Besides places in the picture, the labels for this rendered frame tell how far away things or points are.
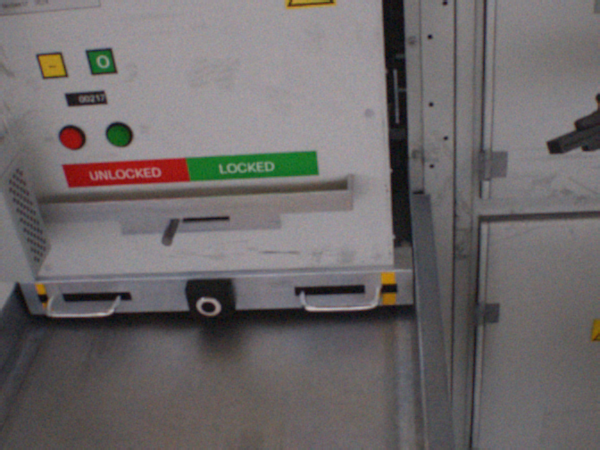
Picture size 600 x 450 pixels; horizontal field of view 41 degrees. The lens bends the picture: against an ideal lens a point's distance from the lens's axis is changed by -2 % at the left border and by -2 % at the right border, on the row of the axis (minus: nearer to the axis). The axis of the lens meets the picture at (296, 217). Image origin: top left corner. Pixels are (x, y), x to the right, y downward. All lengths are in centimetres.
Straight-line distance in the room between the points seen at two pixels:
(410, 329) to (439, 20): 44
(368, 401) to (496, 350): 58
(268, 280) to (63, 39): 40
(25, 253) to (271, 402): 35
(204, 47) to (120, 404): 45
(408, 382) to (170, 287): 34
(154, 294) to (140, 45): 36
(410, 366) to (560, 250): 47
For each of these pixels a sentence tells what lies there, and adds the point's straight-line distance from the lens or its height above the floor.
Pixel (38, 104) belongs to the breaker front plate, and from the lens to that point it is 101.
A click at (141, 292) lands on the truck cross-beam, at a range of 112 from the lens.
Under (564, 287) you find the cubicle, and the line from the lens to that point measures 147.
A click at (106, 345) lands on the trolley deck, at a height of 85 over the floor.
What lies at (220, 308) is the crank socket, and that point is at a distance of 108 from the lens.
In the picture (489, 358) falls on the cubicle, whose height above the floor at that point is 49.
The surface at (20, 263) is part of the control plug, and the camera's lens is 101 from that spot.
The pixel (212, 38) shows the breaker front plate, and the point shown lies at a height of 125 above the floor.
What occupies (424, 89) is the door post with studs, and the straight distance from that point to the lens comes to 124.
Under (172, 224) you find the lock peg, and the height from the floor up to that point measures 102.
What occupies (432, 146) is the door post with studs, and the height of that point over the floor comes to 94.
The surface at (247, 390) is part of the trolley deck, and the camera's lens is 103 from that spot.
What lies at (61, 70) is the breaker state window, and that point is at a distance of 98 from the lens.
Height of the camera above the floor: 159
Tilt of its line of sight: 35 degrees down
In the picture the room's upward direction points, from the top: 7 degrees counter-clockwise
